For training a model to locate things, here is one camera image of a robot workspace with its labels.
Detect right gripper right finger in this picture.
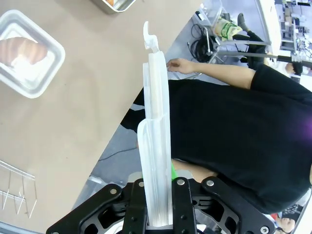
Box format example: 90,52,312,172
170,162,276,234

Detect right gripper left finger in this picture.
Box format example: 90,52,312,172
45,172,150,234

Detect clear plastic containers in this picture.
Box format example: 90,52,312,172
136,21,173,226

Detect steel rectangular container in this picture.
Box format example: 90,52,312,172
0,9,66,99
90,0,137,15

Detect golden croissant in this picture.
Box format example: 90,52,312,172
0,37,48,69

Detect person's right forearm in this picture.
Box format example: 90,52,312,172
187,60,256,90

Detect person's left forearm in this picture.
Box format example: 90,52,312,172
172,159,220,184

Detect person's right hand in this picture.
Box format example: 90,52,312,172
166,58,195,75

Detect person torso black t-shirt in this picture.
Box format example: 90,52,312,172
121,63,312,215

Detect green yellow snack bag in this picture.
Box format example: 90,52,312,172
214,19,243,41

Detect black and silver stand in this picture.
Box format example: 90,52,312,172
219,50,312,68

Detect clear plastic storage bin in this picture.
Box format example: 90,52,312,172
194,0,223,27

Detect metal wire rack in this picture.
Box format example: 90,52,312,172
0,168,39,219

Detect black floor cables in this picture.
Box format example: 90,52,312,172
187,23,213,61

